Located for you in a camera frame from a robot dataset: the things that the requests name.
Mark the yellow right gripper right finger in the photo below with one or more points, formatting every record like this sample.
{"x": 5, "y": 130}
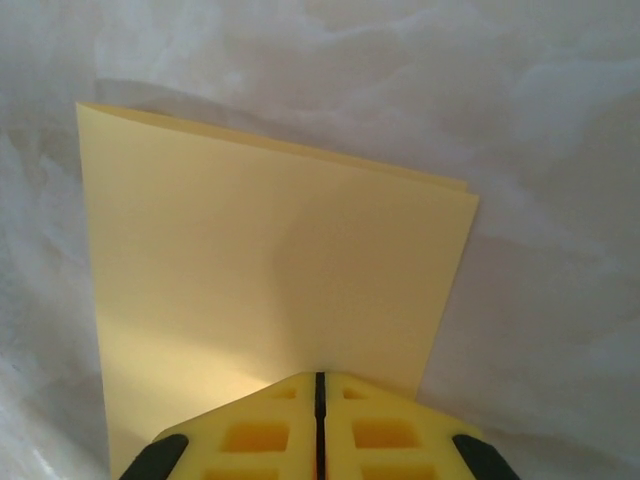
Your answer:
{"x": 380, "y": 415}

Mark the yellow paper sheet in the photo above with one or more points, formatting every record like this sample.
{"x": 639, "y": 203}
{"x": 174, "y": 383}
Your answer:
{"x": 225, "y": 250}

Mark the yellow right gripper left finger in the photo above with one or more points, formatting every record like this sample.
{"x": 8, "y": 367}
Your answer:
{"x": 280, "y": 415}

